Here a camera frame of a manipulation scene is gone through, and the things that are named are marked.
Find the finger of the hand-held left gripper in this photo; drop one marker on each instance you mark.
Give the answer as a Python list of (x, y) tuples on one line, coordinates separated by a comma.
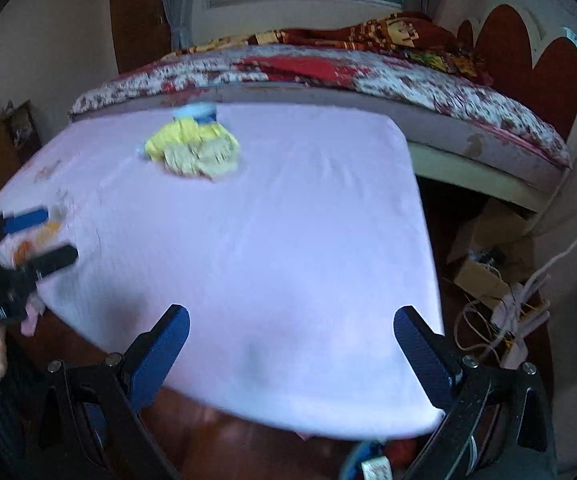
[(53, 260), (26, 220)]

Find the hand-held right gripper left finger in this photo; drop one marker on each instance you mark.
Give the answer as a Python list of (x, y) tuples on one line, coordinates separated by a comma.
[(161, 355)]

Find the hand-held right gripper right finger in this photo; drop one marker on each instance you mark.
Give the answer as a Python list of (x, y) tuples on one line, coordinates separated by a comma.
[(423, 355)]

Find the white power strip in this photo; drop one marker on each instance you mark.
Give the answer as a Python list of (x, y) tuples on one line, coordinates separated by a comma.
[(518, 320)]

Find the yellow knit cloth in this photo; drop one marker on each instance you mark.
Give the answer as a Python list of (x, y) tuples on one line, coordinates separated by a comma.
[(183, 132)]

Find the blue paper cup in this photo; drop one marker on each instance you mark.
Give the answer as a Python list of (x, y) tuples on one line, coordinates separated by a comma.
[(196, 110)]

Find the bed with floral bedding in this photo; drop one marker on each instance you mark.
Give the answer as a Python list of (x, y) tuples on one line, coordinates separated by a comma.
[(268, 65)]

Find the brown and white headboard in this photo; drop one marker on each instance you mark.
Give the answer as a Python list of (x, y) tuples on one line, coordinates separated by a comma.
[(518, 45)]

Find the red printed blanket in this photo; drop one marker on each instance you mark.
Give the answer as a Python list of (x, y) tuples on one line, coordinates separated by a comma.
[(368, 35)]

